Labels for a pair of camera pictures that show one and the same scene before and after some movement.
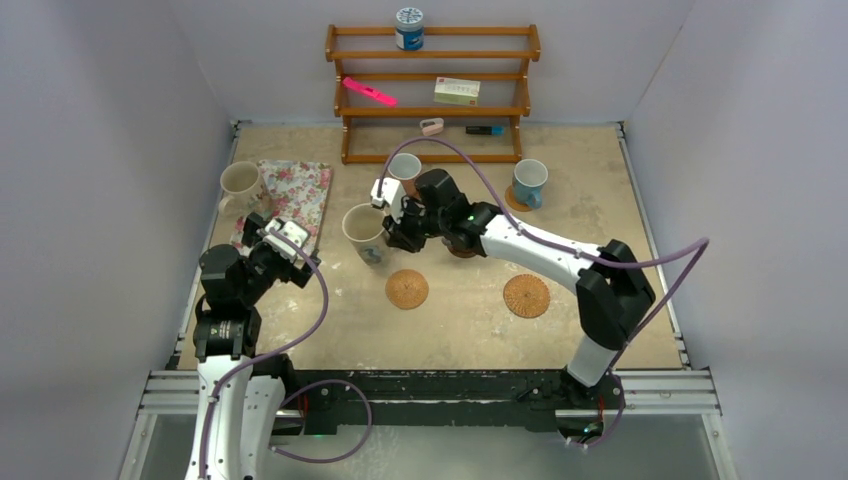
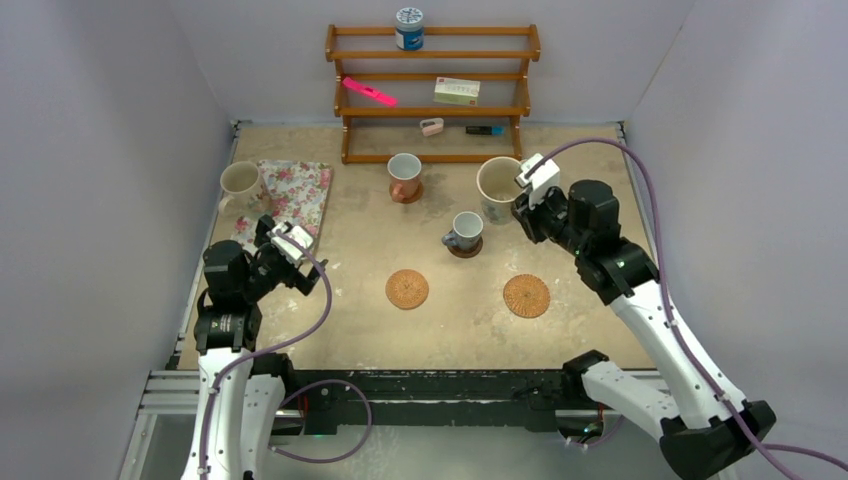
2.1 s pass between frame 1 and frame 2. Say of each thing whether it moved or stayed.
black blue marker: stayed
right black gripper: moved
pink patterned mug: stayed
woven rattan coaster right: stayed
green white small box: stayed
